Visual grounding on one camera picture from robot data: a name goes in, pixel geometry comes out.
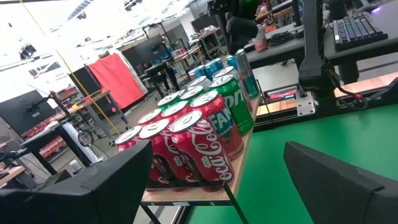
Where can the red soda can green accent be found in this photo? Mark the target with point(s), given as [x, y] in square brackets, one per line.
[224, 124]

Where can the grey desk with backlit keyboard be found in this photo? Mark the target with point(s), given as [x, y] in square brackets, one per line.
[373, 49]

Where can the black background screen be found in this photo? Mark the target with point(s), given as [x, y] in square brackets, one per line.
[82, 84]

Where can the wooden shelf black metal frame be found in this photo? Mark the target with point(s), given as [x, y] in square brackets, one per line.
[199, 196]

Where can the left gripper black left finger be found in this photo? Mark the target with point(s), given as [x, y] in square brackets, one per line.
[93, 202]

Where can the red Coca-Cola can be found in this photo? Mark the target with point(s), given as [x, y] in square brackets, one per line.
[127, 140]

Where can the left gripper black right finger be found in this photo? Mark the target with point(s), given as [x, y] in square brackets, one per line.
[342, 199]

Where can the green table mat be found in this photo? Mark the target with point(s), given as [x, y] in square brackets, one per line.
[270, 161]

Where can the black ceiling spotlight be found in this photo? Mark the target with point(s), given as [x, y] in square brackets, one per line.
[28, 51]

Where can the wide black background monitor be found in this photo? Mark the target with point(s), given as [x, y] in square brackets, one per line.
[21, 112]

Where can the backlit keyboard coloured keys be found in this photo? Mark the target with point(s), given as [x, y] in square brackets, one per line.
[357, 29]

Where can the salmon pink hanging cloth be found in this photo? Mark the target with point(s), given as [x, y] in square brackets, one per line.
[118, 81]

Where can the red and white soda can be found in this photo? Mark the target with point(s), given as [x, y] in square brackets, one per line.
[161, 146]

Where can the red white-patterned soda can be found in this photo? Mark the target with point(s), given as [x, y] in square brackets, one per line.
[202, 149]

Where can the wooden workbench grey legs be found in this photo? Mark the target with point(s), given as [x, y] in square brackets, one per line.
[90, 101]

